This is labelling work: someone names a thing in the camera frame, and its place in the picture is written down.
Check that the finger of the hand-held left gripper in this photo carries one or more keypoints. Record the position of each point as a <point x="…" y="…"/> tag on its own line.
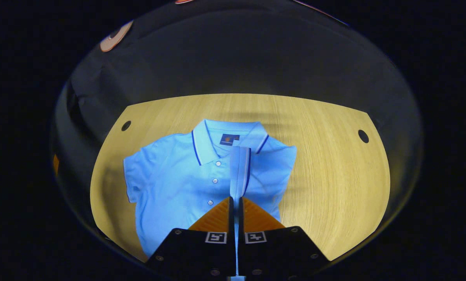
<point x="55" y="164"/>

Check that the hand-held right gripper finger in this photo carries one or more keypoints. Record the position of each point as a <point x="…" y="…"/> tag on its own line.
<point x="231" y="222"/>
<point x="241" y="222"/>

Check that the light blue T-shirt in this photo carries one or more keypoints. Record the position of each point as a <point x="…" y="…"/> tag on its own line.
<point x="170" y="183"/>

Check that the black backdrop cloth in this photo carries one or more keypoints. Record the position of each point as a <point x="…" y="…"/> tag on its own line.
<point x="236" y="58"/>

